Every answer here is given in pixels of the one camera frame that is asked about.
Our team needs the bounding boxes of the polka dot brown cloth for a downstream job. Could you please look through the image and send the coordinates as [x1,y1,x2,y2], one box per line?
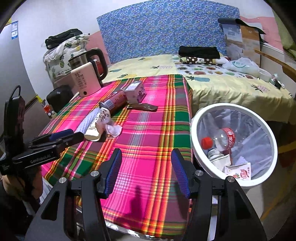
[180,57,217,64]

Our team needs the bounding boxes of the grey refrigerator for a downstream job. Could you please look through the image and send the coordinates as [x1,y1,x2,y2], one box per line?
[0,25,50,142]

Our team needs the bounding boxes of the blue floral mattress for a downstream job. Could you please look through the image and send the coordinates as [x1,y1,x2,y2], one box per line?
[97,1,240,63]

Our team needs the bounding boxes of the clear bottle red cap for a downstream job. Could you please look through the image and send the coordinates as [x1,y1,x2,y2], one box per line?
[201,128,235,152]

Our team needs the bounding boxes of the clear plastic cup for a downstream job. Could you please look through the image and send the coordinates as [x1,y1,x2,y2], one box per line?
[102,118,122,138]

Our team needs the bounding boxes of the pink plaid tablecloth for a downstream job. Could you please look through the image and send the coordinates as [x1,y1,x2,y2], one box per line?
[42,74,193,238]

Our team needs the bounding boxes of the red milk can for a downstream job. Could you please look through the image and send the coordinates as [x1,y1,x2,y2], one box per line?
[99,90,127,114]

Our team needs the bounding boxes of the small pink purple carton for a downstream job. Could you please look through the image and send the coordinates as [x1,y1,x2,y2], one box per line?
[123,81,147,104]

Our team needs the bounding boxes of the white plastic bag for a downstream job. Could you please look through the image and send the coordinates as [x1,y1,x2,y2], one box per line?
[222,57,260,77]

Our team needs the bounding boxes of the left hand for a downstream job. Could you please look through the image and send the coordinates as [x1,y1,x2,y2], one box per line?
[1,167,43,200]

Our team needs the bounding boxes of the pineapple print bedding pile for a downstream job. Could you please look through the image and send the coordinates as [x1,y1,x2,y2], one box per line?
[43,34,89,83]

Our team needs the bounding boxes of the black suitcase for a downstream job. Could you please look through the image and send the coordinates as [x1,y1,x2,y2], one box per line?
[46,85,74,113]

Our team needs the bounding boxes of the cardboard box with picture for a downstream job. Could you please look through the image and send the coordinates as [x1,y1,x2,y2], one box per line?
[218,18,265,66]

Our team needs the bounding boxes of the pink steel electric kettle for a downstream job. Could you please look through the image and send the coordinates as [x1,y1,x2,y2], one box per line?
[69,48,108,97]

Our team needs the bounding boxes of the wooden chair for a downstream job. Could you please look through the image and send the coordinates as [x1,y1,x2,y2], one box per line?
[254,49,296,82]

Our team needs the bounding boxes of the white round trash bin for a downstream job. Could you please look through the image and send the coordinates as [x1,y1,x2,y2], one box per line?
[190,103,278,189]

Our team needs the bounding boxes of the white foam net sleeve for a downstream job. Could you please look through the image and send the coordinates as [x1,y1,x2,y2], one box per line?
[74,108,101,134]

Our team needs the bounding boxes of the black clothes on pile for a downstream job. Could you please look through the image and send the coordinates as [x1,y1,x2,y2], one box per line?
[45,29,82,50]

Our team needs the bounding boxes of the yellow pineapple bedsheet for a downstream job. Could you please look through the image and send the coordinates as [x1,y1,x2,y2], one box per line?
[104,54,295,125]

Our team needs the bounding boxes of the patterned paper bag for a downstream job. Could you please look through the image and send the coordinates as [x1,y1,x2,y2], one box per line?
[84,108,111,142]

